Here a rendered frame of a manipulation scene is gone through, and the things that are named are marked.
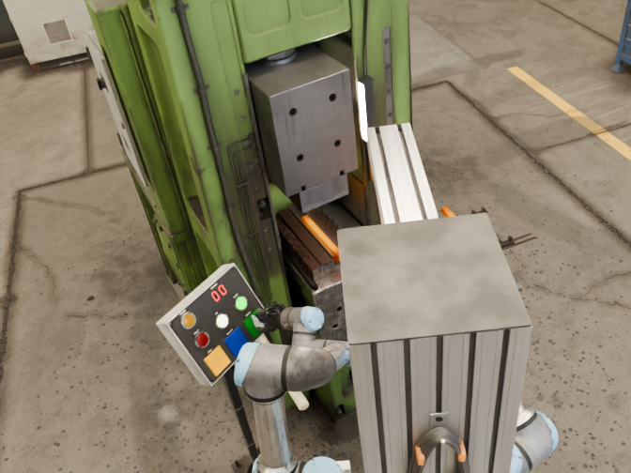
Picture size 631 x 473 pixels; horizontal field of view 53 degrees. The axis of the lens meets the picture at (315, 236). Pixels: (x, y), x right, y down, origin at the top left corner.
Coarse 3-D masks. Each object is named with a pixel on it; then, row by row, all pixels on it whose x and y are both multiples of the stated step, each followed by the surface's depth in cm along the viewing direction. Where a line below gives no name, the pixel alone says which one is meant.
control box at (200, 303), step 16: (224, 272) 224; (208, 288) 219; (224, 288) 223; (240, 288) 228; (192, 304) 215; (208, 304) 219; (224, 304) 223; (256, 304) 231; (160, 320) 214; (176, 320) 210; (208, 320) 218; (240, 320) 226; (176, 336) 210; (192, 336) 214; (208, 336) 217; (224, 336) 221; (256, 336) 230; (192, 352) 213; (208, 352) 217; (224, 352) 221; (192, 368) 217; (208, 368) 216; (224, 368) 220; (208, 384) 216
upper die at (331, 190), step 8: (344, 176) 234; (320, 184) 230; (328, 184) 232; (336, 184) 234; (344, 184) 236; (304, 192) 229; (312, 192) 230; (320, 192) 232; (328, 192) 234; (336, 192) 236; (344, 192) 238; (296, 200) 234; (304, 200) 231; (312, 200) 232; (320, 200) 234; (328, 200) 236; (304, 208) 233; (312, 208) 235
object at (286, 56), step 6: (276, 54) 216; (282, 54) 216; (288, 54) 218; (294, 54) 220; (258, 60) 220; (264, 60) 218; (270, 60) 218; (276, 60) 217; (282, 60) 217; (288, 60) 219
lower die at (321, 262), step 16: (288, 208) 283; (288, 224) 275; (304, 224) 272; (320, 224) 272; (288, 240) 268; (304, 240) 265; (320, 240) 262; (336, 240) 262; (304, 256) 259; (320, 256) 256; (320, 272) 255
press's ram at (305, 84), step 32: (256, 64) 221; (288, 64) 218; (320, 64) 215; (256, 96) 211; (288, 96) 204; (320, 96) 210; (288, 128) 210; (320, 128) 217; (352, 128) 223; (288, 160) 218; (320, 160) 224; (352, 160) 231; (288, 192) 225
